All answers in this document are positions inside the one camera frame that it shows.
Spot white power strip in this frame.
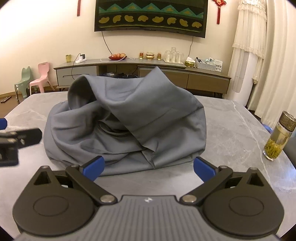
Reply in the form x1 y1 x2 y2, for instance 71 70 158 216
75 54 87 63

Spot wall-mounted television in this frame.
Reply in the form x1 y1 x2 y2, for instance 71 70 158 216
94 0 208 38

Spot glass tea bottle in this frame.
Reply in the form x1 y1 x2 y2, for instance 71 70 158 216
262 111 295 161

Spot long grey TV cabinet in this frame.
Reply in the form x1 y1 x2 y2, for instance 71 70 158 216
54 58 231 94

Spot green plastic chair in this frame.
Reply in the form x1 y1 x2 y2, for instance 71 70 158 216
14 66 34 101

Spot red fruit plate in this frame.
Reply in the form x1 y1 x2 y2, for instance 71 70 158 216
108 53 127 61

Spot gold incense burner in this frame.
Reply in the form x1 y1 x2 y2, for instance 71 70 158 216
145 52 154 60

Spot grey trousers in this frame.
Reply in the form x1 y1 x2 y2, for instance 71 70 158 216
43 68 207 175

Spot white air conditioner tower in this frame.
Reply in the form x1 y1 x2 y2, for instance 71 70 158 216
223 48 258 106

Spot white storage box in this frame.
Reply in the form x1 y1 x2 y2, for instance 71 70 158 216
195 57 223 72

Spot red Chinese knot ornament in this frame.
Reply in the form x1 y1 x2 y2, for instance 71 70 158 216
213 0 227 25

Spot remote control on floor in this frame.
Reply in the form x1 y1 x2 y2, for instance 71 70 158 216
1 96 11 103

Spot white lace curtain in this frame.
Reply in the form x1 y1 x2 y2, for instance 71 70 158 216
233 0 267 84

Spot glass cups set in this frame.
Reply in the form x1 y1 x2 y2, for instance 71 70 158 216
163 47 184 64

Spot yellow cup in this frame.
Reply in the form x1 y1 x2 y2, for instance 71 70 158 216
66 54 72 63

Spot gold tissue box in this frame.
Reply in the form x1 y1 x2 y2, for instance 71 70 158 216
184 57 196 68

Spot pink plastic chair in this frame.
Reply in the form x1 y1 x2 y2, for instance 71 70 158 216
29 62 55 95

